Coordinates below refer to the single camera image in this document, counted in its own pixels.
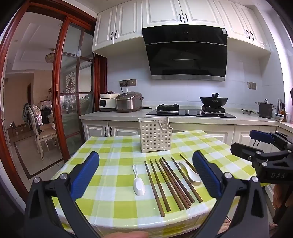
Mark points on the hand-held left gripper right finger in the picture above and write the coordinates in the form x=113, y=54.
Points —
x=203, y=174

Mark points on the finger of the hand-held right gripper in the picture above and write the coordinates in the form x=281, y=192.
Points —
x=261, y=136
x=245, y=150

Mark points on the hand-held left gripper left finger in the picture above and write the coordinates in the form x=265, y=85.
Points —
x=84, y=174

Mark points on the white ceramic spoon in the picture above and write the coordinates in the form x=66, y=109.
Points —
x=139, y=186
x=193, y=176

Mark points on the cream plastic utensil basket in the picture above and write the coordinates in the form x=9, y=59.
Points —
x=155, y=137

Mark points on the person's left hand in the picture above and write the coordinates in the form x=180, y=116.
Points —
x=128, y=235

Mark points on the stainless steel stock pot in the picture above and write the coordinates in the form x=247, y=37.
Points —
x=266, y=111

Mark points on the blue patterned white bowl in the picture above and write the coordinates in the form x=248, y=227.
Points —
x=279, y=117

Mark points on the brown bottle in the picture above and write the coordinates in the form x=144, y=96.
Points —
x=283, y=109

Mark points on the steel thermos bottle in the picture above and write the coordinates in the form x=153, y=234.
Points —
x=279, y=106

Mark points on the green checkered tablecloth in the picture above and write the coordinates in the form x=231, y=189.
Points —
x=119, y=160

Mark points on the black glass gas cooktop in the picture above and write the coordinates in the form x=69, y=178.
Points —
x=229, y=115

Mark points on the white lower kitchen cabinets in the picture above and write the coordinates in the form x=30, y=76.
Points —
x=96, y=132

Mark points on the white kitchen cabinets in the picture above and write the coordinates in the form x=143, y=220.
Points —
x=128, y=20
x=96, y=132

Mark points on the black burner grate under wok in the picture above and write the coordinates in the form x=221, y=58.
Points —
x=212, y=109

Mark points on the white ornate dining chair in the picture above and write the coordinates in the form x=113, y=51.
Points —
x=45, y=135

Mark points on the black wok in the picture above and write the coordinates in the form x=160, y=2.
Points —
x=214, y=101

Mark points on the bare black burner grate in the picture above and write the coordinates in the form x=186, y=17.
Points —
x=167, y=108

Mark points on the white rice cooker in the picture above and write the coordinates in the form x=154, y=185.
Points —
x=107, y=103

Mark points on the cardboard box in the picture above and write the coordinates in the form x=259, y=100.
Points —
x=19, y=129

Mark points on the brown metallic rice cooker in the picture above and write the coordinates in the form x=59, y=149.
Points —
x=128, y=103

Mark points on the dark garment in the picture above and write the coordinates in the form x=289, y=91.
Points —
x=27, y=112

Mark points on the red wood glass sliding door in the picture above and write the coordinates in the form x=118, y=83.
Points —
x=57, y=91

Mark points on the black range hood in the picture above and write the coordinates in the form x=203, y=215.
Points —
x=185, y=57

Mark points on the ceiling chandelier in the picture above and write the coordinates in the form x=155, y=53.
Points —
x=50, y=57

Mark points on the white upper kitchen cabinets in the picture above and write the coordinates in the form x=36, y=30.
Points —
x=128, y=20

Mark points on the small wall outlet panel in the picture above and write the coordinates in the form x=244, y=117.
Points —
x=251, y=85

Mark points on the wall outlet panel with plugs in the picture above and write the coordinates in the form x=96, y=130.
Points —
x=127, y=82

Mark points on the red wooden door frame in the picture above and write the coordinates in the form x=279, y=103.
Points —
x=13, y=36

